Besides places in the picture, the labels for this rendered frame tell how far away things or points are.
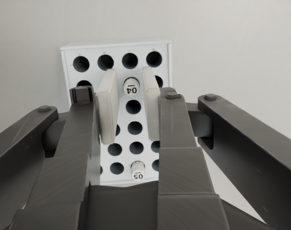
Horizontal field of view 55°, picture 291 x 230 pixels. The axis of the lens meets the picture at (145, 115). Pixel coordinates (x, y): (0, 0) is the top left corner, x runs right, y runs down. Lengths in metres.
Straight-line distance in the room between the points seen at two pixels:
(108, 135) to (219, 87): 0.15
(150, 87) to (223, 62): 0.13
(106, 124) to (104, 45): 0.08
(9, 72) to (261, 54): 0.23
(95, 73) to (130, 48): 0.03
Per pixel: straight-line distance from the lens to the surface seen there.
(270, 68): 0.29
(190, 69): 0.26
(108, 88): 0.16
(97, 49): 0.22
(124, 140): 0.24
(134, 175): 0.24
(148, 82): 0.16
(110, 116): 0.15
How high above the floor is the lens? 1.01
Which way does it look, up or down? 70 degrees down
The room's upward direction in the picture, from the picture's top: 173 degrees clockwise
